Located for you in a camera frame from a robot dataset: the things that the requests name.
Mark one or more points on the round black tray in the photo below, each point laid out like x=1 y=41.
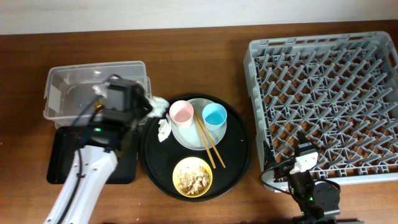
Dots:
x=160 y=158

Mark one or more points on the white napkin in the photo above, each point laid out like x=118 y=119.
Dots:
x=159 y=107

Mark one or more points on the gold snack wrapper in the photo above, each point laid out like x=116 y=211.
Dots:
x=98 y=106

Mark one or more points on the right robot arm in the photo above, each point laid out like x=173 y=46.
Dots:
x=318 y=199

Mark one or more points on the wooden chopstick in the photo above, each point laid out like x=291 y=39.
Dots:
x=206 y=133
x=203 y=139

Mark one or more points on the light grey plate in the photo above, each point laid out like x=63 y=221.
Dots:
x=190 y=137

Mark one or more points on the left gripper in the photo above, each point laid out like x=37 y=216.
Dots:
x=144 y=104

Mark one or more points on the right wooden chopstick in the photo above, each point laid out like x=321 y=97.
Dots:
x=206 y=133

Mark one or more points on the grey dishwasher rack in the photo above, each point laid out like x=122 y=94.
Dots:
x=340 y=90

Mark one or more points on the pink cup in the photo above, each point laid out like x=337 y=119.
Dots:
x=181 y=113

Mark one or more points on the blue cup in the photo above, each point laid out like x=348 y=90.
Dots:
x=214 y=116

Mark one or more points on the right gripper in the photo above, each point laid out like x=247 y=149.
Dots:
x=269 y=159

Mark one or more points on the left wooden chopstick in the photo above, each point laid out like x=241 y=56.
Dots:
x=203 y=139

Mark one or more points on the black rectangular tray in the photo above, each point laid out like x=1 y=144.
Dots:
x=65 y=141

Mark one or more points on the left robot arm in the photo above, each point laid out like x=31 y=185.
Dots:
x=94 y=161

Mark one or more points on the food scraps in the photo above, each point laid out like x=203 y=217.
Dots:
x=193 y=180

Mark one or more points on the clear plastic bin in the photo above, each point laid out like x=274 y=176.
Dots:
x=69 y=89

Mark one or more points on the yellow bowl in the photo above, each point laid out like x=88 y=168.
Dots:
x=191 y=162

